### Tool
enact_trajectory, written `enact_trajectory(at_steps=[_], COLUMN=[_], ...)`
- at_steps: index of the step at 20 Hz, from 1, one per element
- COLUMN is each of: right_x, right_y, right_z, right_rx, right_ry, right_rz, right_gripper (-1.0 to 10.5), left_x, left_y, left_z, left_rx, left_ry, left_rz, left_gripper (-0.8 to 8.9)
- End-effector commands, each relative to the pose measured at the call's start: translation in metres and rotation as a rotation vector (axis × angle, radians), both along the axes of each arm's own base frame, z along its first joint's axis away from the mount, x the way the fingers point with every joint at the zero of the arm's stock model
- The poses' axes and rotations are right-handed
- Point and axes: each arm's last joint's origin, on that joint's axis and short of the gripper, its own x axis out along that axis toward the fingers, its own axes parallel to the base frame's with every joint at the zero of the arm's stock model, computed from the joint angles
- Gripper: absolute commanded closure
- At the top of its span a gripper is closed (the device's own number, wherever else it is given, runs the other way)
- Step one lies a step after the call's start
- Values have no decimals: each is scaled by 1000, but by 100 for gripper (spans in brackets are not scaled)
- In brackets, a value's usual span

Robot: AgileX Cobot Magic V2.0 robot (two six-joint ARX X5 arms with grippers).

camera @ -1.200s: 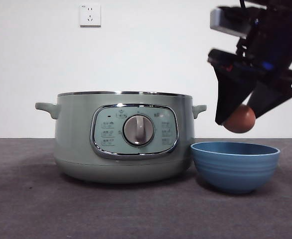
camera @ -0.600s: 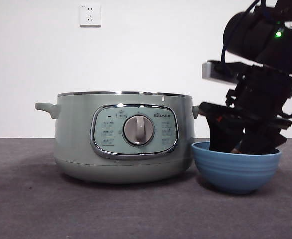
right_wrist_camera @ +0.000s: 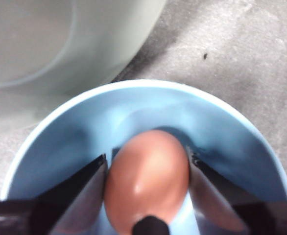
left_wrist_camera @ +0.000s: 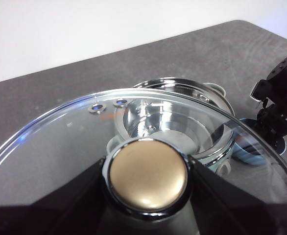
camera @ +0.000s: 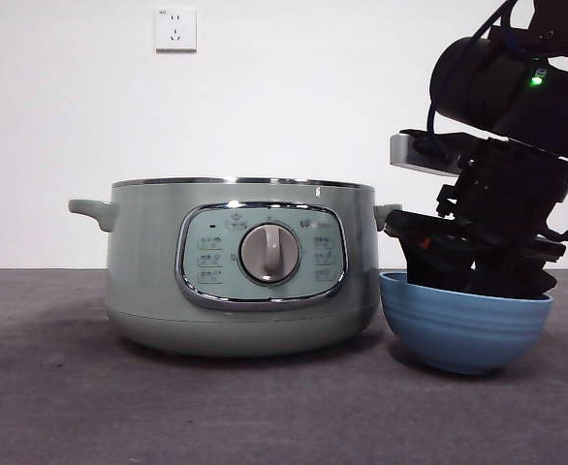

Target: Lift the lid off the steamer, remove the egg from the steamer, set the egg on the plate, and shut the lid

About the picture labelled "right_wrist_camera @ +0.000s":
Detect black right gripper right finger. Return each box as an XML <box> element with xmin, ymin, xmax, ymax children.
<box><xmin>186</xmin><ymin>145</ymin><xmax>287</xmax><ymax>235</ymax></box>

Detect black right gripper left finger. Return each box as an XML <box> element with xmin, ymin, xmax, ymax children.
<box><xmin>0</xmin><ymin>153</ymin><xmax>109</xmax><ymax>235</ymax></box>

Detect brown egg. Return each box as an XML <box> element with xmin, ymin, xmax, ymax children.
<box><xmin>104</xmin><ymin>129</ymin><xmax>191</xmax><ymax>235</ymax></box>

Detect pale green electric steamer pot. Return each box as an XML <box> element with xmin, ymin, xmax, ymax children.
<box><xmin>0</xmin><ymin>0</ymin><xmax>169</xmax><ymax>106</ymax></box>

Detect blue ribbed bowl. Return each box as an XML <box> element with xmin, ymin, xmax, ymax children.
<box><xmin>0</xmin><ymin>78</ymin><xmax>287</xmax><ymax>235</ymax></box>

